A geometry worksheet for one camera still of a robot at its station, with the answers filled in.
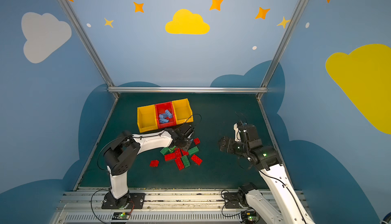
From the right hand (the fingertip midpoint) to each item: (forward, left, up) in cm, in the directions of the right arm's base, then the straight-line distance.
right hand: (227, 142), depth 72 cm
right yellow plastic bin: (+34, +28, -20) cm, 48 cm away
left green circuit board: (-31, +50, -20) cm, 62 cm away
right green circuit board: (-28, -11, -22) cm, 37 cm away
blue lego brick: (+24, +40, -19) cm, 50 cm away
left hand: (+7, +20, -20) cm, 29 cm away
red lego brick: (-2, +15, -19) cm, 25 cm away
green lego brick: (+2, +35, -20) cm, 40 cm away
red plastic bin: (+33, +43, -16) cm, 56 cm away
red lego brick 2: (-1, +32, -20) cm, 38 cm away
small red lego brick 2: (-5, +40, -20) cm, 45 cm away
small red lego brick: (+9, +16, -19) cm, 26 cm away
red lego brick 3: (+1, +23, -18) cm, 29 cm away
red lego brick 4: (+1, +27, -20) cm, 34 cm away
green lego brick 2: (+3, +18, -20) cm, 27 cm away
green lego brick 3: (-3, +21, -19) cm, 29 cm away
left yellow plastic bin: (+25, +52, -19) cm, 60 cm away
